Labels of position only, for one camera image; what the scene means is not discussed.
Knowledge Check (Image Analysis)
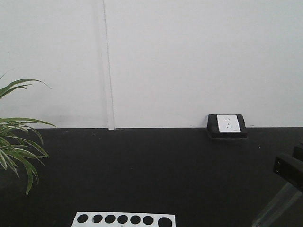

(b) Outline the white test tube rack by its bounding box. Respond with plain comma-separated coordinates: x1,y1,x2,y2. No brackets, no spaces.
72,212,176,227

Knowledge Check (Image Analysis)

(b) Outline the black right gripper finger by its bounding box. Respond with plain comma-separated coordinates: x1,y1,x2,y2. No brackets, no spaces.
273,155,303,187
293,143,303,159

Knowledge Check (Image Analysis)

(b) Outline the green striped leafy plant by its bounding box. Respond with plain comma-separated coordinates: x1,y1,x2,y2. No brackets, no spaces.
0,70,57,196

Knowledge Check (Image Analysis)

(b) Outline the white wall cable duct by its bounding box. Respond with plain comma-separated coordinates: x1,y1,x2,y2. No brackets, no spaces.
97,0,115,130

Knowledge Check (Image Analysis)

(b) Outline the clear glass test tube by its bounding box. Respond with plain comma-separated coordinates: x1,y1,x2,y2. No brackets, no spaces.
251,183,303,227

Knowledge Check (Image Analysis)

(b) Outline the white wall socket black frame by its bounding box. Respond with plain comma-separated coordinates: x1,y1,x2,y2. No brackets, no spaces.
207,114,248,139

